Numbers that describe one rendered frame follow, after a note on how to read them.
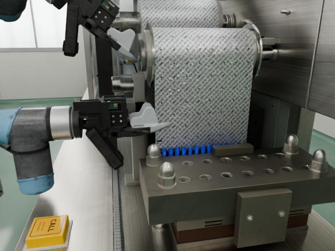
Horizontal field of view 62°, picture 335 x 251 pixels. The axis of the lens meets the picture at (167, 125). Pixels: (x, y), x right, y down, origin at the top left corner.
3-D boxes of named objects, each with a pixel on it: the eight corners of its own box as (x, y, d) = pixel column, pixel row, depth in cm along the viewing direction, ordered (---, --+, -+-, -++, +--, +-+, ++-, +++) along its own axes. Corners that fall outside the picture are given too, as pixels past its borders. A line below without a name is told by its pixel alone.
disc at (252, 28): (232, 79, 80) (235, 25, 75) (233, 79, 80) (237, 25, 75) (257, 87, 66) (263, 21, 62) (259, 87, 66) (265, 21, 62)
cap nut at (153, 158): (144, 160, 62) (144, 141, 60) (160, 159, 62) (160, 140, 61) (146, 167, 58) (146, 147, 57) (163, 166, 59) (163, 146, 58)
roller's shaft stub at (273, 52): (243, 62, 73) (244, 45, 72) (267, 62, 75) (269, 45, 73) (251, 63, 69) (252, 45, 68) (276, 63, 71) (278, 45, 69)
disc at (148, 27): (145, 82, 75) (143, 24, 71) (146, 82, 75) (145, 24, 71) (153, 91, 61) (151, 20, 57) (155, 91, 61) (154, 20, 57)
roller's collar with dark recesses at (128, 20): (120, 33, 90) (118, 12, 88) (138, 33, 91) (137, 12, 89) (120, 33, 84) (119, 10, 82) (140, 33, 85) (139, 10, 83)
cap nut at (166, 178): (155, 180, 53) (155, 159, 52) (174, 178, 54) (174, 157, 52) (158, 190, 50) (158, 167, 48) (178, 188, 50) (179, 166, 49)
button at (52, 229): (35, 226, 60) (34, 217, 59) (69, 222, 61) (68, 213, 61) (26, 250, 53) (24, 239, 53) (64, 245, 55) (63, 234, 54)
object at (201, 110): (155, 153, 68) (154, 77, 62) (245, 146, 72) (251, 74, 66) (155, 154, 67) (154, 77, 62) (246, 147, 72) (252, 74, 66)
